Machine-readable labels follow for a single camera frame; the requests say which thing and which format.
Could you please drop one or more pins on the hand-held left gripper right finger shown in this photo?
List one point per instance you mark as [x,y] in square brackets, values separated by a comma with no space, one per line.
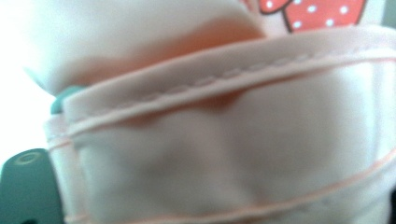
[393,208]

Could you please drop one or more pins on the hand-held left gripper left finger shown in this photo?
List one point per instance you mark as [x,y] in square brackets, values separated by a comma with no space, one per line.
[28,189]

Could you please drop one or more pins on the pink glove with red bow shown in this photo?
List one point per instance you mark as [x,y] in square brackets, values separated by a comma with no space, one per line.
[218,155]

